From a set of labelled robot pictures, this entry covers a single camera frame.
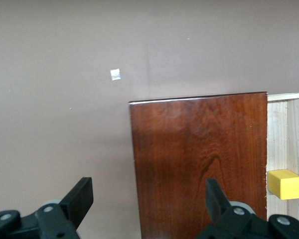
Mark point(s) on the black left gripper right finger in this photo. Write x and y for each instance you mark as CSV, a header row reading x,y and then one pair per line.
x,y
214,199

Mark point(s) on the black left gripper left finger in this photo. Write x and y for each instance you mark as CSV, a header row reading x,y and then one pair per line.
x,y
77,199

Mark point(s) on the yellow block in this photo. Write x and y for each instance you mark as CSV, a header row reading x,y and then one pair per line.
x,y
289,185

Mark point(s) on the dark brown wooden cabinet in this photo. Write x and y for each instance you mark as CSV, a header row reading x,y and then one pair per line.
x,y
189,149

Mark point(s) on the brown table cover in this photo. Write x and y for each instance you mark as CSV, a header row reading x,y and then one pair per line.
x,y
64,99

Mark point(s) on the small square tape patch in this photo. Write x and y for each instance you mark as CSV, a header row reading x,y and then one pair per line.
x,y
115,74

